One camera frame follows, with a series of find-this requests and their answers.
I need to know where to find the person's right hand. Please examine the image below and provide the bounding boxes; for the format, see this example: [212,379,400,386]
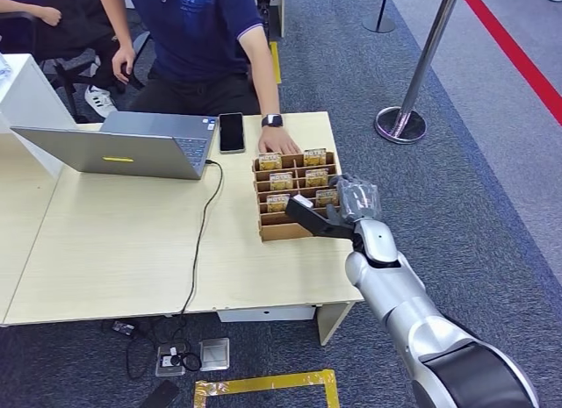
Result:
[111,45,137,85]

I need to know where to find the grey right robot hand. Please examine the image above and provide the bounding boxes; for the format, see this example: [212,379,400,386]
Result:
[326,174,382,225]

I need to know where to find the person's left hand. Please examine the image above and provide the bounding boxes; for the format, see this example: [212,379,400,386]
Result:
[258,125,302,158]

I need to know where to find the gold hotel card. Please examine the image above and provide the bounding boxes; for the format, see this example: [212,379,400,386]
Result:
[267,194,291,213]
[305,168,329,189]
[315,189,340,208]
[258,153,283,172]
[269,172,295,192]
[303,148,327,167]

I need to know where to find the person on black chair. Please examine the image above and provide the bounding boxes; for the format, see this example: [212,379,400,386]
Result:
[0,0,119,119]

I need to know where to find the wooden card holder box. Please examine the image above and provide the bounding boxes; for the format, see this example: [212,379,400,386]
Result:
[252,150,348,242]

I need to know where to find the seated person at desk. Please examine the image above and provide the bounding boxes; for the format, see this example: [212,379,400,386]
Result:
[96,0,302,158]

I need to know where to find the white sneaker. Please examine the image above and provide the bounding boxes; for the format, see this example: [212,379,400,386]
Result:
[84,85,118,120]

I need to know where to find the black smartphone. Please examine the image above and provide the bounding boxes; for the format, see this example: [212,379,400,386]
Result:
[218,111,246,155]

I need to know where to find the black office chair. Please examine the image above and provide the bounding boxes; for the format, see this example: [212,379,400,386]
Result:
[0,12,150,125]

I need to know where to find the grey laptop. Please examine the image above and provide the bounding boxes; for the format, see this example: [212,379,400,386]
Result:
[10,111,219,181]

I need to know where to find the white cabinet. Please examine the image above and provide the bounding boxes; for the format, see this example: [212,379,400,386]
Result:
[0,54,79,179]

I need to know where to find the beige desk leg panel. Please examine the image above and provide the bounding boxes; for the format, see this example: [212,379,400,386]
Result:
[316,301,354,347]

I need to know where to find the black tripod stand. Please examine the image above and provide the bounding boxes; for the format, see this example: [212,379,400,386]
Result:
[255,0,280,43]

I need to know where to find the white desk drawer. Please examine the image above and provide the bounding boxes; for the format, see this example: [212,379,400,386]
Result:
[216,304,317,324]

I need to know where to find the red barrier belt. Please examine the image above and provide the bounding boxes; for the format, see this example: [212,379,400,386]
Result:
[457,0,562,128]

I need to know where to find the floor power socket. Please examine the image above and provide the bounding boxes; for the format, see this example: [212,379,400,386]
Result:
[154,344,187,378]

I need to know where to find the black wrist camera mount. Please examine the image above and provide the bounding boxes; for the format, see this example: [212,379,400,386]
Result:
[284,194,357,241]

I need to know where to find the black power cable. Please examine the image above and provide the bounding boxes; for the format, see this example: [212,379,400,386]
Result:
[126,158,224,381]

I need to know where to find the chrome stanchion post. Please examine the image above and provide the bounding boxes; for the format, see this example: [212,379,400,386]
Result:
[374,0,461,146]

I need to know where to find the dark stanchion post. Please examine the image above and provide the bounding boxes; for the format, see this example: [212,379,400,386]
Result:
[362,0,397,35]

